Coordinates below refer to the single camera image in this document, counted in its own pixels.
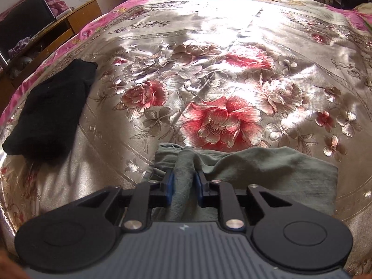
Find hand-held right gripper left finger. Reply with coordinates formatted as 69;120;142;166
84;171;175;232

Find grey-green pants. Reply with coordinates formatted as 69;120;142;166
151;142;339;222

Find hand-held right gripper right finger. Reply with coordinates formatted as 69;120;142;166
194;171;291;231

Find black garment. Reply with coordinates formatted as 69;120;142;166
2;59;98;162

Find black screen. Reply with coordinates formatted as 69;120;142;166
0;0;56;62

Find wooden desk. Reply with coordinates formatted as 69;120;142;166
0;0;102;111

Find floral satin bedspread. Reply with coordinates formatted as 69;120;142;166
0;0;372;276

